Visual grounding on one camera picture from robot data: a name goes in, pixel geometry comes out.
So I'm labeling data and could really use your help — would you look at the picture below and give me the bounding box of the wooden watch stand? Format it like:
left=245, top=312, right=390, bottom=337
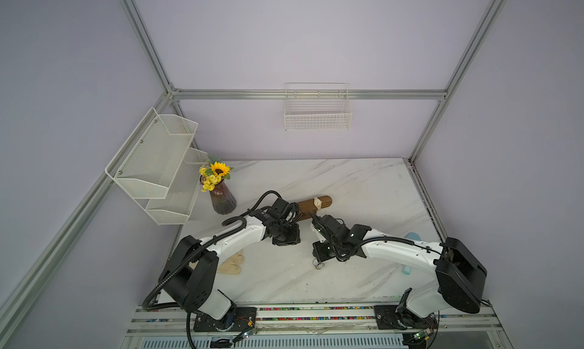
left=297, top=195, right=332, bottom=221

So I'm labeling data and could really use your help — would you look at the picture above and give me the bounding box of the beige band watch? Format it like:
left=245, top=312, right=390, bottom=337
left=313, top=197, right=322, bottom=211

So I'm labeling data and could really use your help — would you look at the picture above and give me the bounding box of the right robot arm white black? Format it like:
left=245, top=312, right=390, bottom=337
left=310, top=213, right=488, bottom=329

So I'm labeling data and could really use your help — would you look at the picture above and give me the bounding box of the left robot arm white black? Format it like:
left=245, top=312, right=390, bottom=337
left=141, top=190, right=304, bottom=348

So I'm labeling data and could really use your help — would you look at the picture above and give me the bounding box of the dark ribbed vase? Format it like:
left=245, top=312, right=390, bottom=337
left=209, top=181, right=237, bottom=215

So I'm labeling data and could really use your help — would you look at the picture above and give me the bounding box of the beige work glove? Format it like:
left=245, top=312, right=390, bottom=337
left=217, top=252, right=245, bottom=275

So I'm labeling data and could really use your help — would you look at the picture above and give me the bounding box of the light blue small object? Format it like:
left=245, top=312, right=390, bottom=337
left=402, top=232, right=421, bottom=275

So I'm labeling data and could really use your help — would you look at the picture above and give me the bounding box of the sunflower bouquet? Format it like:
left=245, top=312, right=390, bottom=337
left=199, top=157, right=232, bottom=192

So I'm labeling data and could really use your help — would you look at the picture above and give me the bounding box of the lower white mesh shelf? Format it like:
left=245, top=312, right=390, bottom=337
left=145, top=148, right=208, bottom=225

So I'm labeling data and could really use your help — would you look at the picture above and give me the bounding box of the white mesh shelf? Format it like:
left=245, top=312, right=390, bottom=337
left=105, top=108, right=198, bottom=199
left=145, top=148, right=208, bottom=225

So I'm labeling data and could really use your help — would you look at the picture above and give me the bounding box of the upper white mesh shelf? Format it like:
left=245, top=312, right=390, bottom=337
left=105, top=108, right=198, bottom=199

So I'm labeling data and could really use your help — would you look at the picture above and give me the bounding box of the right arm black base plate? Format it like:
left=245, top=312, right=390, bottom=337
left=374, top=305, right=438, bottom=331

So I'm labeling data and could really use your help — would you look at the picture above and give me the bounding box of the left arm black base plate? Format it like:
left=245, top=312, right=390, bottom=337
left=192, top=306, right=258, bottom=333

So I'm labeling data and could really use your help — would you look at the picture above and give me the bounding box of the white wire wall basket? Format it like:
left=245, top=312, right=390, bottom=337
left=284, top=82, right=352, bottom=132

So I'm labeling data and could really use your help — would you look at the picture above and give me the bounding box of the aluminium rail frame front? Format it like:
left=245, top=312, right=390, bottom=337
left=121, top=303, right=512, bottom=348

